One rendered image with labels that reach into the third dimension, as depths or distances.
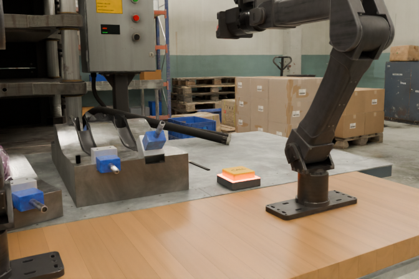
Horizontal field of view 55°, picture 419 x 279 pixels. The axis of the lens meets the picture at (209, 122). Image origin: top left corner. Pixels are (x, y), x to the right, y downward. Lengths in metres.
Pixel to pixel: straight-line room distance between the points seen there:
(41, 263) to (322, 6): 0.64
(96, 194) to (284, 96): 3.96
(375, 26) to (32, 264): 0.66
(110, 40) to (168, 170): 0.94
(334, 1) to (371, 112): 5.08
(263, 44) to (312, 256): 8.29
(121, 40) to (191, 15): 6.45
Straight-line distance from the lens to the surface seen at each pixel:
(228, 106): 6.31
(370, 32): 0.73
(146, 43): 1.81
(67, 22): 1.59
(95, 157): 0.89
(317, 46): 9.68
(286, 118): 4.72
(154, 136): 0.89
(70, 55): 1.61
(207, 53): 8.26
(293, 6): 0.86
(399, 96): 8.08
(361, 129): 5.67
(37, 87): 1.65
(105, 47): 1.76
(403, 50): 8.07
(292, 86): 4.69
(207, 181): 1.03
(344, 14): 0.73
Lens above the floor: 1.09
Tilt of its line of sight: 8 degrees down
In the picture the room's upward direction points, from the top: 1 degrees counter-clockwise
